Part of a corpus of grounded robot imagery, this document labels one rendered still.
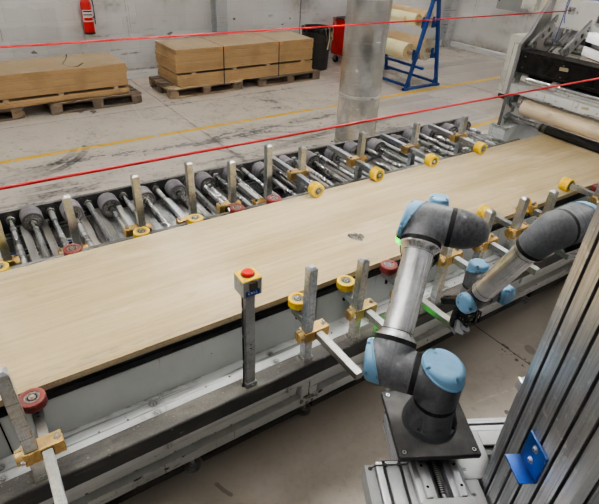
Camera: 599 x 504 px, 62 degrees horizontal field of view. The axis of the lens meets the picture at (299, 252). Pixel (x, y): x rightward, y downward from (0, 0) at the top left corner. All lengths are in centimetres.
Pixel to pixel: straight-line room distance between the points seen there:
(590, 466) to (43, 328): 175
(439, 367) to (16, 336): 148
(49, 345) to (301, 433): 134
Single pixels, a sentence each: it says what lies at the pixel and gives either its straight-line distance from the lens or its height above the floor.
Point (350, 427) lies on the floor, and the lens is 278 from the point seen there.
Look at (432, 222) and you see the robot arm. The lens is 143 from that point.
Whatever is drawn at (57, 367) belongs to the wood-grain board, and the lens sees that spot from 191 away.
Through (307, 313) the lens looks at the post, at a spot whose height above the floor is 96.
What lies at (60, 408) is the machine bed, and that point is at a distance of 200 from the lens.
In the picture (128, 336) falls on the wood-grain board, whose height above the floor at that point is 90.
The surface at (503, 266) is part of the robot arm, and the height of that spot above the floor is 133.
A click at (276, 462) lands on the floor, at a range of 263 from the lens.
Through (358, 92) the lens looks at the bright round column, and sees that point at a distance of 583.
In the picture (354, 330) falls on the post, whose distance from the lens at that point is 215.
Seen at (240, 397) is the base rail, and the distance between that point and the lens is 196.
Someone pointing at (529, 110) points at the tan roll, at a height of 105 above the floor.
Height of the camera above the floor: 219
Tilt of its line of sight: 33 degrees down
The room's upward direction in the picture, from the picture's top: 3 degrees clockwise
